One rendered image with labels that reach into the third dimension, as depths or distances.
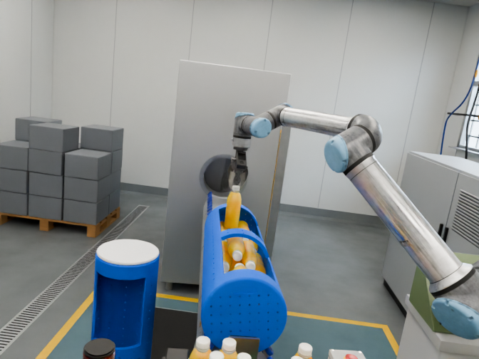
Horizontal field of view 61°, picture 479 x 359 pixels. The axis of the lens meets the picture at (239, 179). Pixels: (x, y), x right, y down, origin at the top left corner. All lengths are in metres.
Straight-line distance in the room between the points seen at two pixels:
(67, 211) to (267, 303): 3.82
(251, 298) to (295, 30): 5.39
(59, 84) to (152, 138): 1.66
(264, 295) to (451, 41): 5.97
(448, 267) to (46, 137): 4.25
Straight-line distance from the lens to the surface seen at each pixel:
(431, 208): 3.72
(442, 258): 1.38
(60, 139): 4.81
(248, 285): 1.34
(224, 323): 1.40
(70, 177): 4.86
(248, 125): 1.85
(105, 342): 0.96
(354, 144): 1.38
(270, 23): 6.41
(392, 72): 6.62
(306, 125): 1.72
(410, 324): 1.81
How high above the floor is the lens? 1.80
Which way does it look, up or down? 12 degrees down
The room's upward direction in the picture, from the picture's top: 7 degrees clockwise
